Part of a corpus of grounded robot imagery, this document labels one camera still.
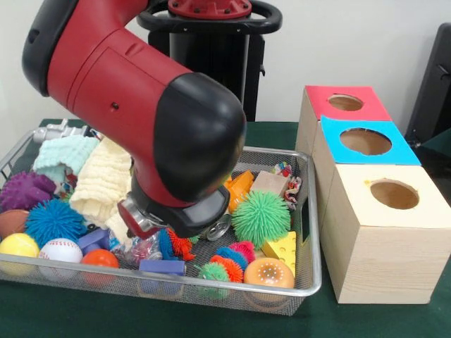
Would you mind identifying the purple spiky ball with eyes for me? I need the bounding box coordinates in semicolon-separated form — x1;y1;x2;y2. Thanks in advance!
0;171;57;212

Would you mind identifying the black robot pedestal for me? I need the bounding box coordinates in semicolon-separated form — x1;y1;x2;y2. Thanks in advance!
136;0;283;123

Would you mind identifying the wire mesh bin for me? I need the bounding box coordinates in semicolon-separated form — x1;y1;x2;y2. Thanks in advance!
0;127;322;317

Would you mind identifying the plain green spiky ball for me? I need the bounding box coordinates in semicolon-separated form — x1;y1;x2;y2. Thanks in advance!
231;189;292;251

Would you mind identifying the yellow toy cheese wedge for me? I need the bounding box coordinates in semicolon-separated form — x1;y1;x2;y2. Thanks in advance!
261;231;297;277

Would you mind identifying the plain wooden cube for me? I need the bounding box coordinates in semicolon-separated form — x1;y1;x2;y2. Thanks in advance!
250;170;290;200

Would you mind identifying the dark green table cloth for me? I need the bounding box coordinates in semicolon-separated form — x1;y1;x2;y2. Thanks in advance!
0;118;451;338

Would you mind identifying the plain blue spiky ball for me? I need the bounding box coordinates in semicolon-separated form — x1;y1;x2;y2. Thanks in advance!
25;199;87;249

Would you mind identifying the toy burger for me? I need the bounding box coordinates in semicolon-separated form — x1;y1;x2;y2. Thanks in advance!
243;257;295;302

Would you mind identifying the yellow ball toy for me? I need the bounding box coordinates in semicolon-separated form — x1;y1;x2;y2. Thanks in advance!
0;232;40;275

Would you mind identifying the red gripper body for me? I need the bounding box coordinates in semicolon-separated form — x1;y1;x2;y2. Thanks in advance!
118;201;163;242

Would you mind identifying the white baseball toy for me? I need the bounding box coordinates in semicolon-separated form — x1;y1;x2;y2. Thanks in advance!
38;238;84;279

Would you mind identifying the cream knitted cloth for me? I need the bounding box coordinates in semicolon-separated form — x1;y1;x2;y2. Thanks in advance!
69;137;133;244

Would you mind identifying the wooden box with three holes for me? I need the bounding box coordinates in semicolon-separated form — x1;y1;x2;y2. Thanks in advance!
295;84;451;304

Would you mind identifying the mint green cloth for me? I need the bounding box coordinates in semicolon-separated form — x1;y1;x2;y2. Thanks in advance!
33;135;99;184

